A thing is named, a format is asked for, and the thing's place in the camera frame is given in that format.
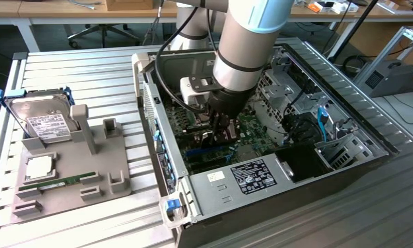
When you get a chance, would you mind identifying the cardboard box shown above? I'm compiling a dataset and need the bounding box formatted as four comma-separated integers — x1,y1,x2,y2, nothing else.
105,0,159,11

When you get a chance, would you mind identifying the green motherboard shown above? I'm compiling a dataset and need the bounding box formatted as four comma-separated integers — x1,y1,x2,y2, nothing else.
163,87,277,176

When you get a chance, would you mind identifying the wooden desk with clutter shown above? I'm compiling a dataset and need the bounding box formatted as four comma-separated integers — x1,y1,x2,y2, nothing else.
285,0,413,61

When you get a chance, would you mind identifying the graphics card with metal bracket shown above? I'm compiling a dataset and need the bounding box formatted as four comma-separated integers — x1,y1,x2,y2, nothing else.
176,129,241,156

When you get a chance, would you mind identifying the silver disk bay cage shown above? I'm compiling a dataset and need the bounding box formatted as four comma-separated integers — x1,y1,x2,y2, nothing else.
253,68,297,146

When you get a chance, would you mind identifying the black RAM stick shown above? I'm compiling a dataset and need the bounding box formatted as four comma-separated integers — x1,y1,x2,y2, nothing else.
184,126,213,135

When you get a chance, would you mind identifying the black tripod pole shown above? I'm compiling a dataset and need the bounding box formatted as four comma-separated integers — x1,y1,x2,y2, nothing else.
327,0,380,63

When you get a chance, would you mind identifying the blue expansion slot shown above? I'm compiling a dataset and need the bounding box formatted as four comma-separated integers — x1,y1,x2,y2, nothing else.
185,146,225,157

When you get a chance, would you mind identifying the grey machine box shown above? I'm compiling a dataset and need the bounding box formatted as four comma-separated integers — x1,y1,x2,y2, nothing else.
363,59,413,98

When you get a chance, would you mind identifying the blue case latch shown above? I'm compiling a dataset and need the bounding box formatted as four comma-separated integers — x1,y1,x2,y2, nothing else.
163,198,180,212

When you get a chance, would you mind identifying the grey plastic parts rack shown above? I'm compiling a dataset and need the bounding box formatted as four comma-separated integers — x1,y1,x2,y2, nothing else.
9,103,133,225

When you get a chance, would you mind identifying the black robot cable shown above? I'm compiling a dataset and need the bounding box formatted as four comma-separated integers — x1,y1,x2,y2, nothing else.
155,5,213,114

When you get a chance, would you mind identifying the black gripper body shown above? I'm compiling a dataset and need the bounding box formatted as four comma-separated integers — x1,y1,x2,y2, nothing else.
205,88,249,121

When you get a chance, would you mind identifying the silver CPU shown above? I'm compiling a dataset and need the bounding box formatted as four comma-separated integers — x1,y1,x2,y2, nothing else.
24,157,55,181

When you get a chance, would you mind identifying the long wooden desk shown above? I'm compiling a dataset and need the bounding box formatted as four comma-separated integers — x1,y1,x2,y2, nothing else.
0,0,180,52

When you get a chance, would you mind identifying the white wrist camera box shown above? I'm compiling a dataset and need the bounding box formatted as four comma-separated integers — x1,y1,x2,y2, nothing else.
179,75,225,107

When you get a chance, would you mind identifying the black wire bundle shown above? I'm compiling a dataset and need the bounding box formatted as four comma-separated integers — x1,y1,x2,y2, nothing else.
281,113,323,147

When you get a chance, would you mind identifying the green RAM stick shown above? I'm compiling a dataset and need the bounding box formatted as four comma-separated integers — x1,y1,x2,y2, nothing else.
20,172,97,193

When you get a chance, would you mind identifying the white box on desk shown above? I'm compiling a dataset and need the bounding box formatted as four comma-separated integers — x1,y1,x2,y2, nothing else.
329,2,360,14

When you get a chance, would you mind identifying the open black PC case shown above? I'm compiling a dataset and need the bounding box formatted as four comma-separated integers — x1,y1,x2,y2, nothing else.
132,42,400,248

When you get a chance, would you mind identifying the hard disk in blue carrier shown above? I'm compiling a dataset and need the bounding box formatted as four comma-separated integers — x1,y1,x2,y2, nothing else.
0,86,83,145

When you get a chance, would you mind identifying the black expansion slot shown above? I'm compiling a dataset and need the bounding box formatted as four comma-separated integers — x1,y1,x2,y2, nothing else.
189,156,236,172

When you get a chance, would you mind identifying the black office chair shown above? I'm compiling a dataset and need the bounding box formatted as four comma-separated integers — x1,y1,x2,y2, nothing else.
68,23,141,49

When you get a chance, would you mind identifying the aluminium profile frame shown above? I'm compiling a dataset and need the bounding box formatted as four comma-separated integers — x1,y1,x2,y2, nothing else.
353,25,413,83

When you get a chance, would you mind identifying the orange and white box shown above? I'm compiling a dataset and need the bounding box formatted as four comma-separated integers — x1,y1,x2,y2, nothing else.
304,1,333,13

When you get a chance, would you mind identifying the grey power supply unit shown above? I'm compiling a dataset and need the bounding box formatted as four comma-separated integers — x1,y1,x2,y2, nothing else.
188,153,297,218

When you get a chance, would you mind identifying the coiled black floor cable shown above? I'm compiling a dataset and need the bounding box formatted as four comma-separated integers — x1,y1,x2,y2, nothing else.
341,55,369,78

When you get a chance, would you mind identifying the thin black cable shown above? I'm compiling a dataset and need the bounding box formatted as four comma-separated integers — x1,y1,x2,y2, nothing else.
381,93,413,125

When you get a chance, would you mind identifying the blue wire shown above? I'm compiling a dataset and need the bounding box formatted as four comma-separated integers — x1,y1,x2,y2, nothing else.
316,107,332,143

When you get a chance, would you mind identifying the silver perforated disk bay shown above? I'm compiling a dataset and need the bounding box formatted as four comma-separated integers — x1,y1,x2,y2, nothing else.
313,134,389,171

